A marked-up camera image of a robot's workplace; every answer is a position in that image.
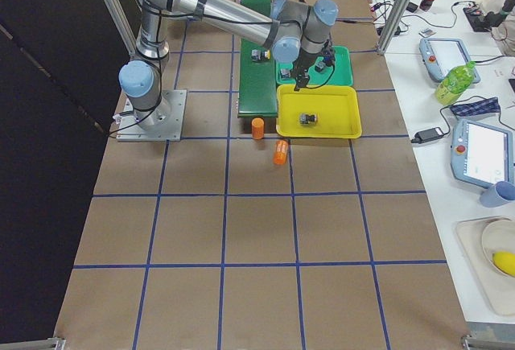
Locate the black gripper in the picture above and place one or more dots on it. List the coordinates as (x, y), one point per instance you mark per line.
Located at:
(304, 63)

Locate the yellow push button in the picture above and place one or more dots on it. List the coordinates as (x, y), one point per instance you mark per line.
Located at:
(306, 119)
(259, 55)

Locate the plain orange cylinder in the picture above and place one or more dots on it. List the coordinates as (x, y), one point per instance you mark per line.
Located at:
(257, 128)

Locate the orange cylinder with white numbers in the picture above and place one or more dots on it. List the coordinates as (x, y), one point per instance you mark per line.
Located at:
(280, 152)

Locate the green tray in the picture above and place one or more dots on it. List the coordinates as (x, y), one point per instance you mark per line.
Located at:
(342, 75)

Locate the green conveyor belt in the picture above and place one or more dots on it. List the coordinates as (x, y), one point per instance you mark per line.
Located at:
(257, 86)

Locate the yellow tray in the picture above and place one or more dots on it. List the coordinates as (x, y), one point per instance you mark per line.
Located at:
(336, 107)

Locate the teach pendant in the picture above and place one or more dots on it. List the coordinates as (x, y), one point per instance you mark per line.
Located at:
(481, 154)
(440, 56)

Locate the black power adapter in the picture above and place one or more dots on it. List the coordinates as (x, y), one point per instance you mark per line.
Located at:
(428, 135)

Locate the green drink bottle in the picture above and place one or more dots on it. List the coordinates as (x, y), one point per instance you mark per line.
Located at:
(455, 83)

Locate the blue cup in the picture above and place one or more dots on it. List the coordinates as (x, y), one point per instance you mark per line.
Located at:
(500, 193)

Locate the beige serving tray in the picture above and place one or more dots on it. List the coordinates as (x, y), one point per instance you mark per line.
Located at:
(480, 239)

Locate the yellow banana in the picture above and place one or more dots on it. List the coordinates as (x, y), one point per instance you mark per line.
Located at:
(505, 262)

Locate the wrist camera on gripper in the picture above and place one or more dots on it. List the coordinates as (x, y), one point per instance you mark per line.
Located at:
(328, 55)

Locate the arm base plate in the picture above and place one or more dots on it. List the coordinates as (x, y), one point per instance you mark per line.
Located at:
(164, 124)

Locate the aluminium frame post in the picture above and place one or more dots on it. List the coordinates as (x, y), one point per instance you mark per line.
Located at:
(391, 25)

